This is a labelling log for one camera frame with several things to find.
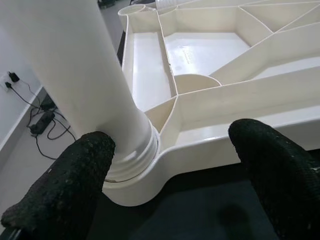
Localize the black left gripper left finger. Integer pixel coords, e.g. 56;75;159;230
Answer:
1;131;116;240

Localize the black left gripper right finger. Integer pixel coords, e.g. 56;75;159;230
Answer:
228;118;320;240

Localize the white plastic table leg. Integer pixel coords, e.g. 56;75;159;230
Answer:
0;0;160;183

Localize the black power strip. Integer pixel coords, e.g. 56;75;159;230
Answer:
28;111;56;135

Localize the white plastic table top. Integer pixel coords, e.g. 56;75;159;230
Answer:
102;0;320;207

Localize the black tablecloth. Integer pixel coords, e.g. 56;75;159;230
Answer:
84;31;320;240

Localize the black charger cable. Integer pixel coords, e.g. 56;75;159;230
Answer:
7;74;77;161

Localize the black wall charger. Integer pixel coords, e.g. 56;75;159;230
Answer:
7;71;20;83

